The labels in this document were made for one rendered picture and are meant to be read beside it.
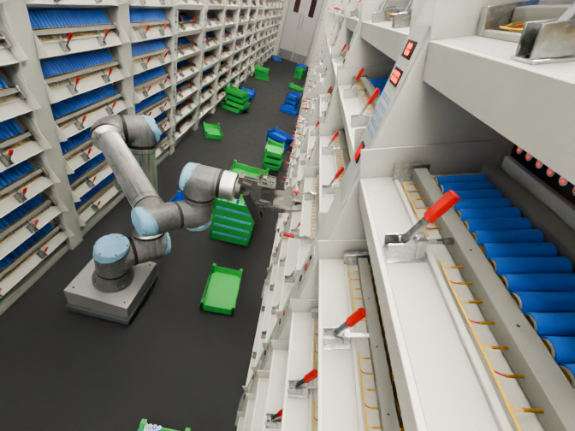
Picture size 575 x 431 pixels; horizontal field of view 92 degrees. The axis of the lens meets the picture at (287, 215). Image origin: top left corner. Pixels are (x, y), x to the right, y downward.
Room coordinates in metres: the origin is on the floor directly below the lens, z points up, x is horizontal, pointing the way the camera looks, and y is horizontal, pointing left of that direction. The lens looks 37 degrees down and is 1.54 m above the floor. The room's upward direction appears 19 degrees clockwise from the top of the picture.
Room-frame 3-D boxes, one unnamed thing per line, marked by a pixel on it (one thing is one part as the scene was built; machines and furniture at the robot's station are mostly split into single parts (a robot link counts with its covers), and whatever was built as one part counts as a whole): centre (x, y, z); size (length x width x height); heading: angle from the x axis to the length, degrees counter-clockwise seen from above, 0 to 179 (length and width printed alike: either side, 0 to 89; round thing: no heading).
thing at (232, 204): (1.60, 0.37, 0.36); 0.30 x 0.20 x 0.08; 99
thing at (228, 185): (0.72, 0.20, 1.04); 0.10 x 0.05 x 0.09; 8
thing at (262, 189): (0.73, 0.12, 1.05); 0.12 x 0.08 x 0.09; 98
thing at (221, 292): (1.07, 0.23, 0.04); 0.30 x 0.20 x 0.08; 10
